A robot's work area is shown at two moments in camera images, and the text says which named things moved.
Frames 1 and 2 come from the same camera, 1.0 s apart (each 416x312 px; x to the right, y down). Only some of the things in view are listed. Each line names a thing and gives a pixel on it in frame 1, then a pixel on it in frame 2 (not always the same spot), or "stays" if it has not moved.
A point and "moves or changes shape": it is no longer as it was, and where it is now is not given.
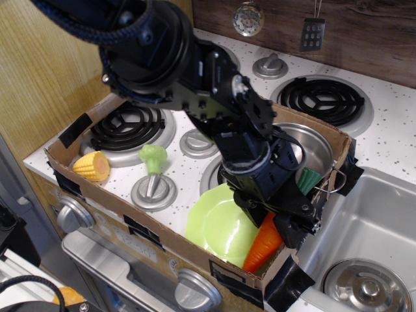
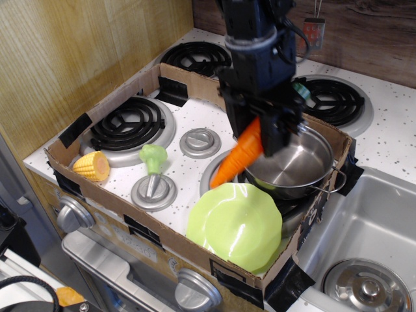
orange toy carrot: (266, 243) moves or changes shape
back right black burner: (331, 103) stays
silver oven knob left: (73, 216) stays
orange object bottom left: (69, 296) stays
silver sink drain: (365, 285) stays
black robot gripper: (270, 173) -> (259, 81)
